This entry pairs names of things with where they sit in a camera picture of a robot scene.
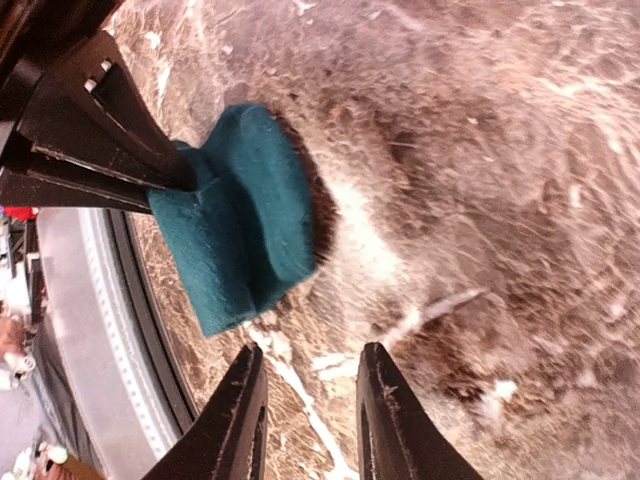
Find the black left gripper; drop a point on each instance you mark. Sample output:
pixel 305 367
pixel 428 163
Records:
pixel 68 98

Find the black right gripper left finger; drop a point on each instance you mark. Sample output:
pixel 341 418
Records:
pixel 228 439

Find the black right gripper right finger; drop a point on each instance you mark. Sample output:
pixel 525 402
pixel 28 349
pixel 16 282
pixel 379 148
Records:
pixel 396 438

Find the dark green sock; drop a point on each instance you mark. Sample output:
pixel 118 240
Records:
pixel 244 236

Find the white slotted cable duct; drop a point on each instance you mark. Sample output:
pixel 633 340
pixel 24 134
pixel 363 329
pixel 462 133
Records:
pixel 117 314

